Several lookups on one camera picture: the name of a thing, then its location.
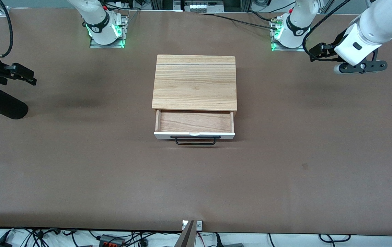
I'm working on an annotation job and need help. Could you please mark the white-fronted wooden drawer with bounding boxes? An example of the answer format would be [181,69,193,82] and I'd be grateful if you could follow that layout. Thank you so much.
[153,109,236,146]

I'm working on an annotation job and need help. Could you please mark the black metal drawer handle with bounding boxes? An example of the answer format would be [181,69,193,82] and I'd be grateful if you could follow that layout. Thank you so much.
[170,136,221,146]

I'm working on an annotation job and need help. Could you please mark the light wooden drawer cabinet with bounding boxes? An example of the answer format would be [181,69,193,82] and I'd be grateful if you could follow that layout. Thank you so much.
[152,55,240,119]

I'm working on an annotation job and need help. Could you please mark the grey control box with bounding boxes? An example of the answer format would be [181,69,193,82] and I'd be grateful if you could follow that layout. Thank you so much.
[173,0,224,13]

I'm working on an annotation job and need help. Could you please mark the black box red connectors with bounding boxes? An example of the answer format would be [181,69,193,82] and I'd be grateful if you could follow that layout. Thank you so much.
[99,234,125,247]

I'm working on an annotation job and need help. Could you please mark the black power plug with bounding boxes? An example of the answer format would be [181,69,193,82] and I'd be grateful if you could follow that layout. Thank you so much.
[215,233,244,247]

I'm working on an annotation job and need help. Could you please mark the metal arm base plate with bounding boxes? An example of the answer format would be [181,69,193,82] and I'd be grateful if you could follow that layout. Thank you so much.
[270,17,307,52]
[90,15,128,48]

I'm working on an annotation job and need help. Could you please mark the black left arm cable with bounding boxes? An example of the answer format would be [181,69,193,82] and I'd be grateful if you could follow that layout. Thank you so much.
[302,0,353,62]

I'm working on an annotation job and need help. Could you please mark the short black table cable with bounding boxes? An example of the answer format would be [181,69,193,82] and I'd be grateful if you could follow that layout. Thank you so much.
[244,10,279,23]

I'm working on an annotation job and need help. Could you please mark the long black table cable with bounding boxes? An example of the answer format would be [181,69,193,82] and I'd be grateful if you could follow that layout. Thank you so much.
[198,13,279,31]

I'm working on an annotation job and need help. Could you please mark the black cable with connector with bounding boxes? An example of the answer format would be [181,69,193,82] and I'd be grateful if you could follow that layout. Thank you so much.
[28,228,61,240]

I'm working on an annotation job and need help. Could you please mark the black looped cable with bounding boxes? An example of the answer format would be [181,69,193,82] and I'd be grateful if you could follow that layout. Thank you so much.
[319,234,351,243]

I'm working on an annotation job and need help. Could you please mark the small white metal bracket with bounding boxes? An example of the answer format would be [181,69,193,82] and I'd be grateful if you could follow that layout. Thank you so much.
[182,220,203,231]

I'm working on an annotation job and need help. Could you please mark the brown slanted post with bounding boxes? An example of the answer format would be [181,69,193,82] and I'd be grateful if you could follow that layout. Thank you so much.
[174,221,196,247]

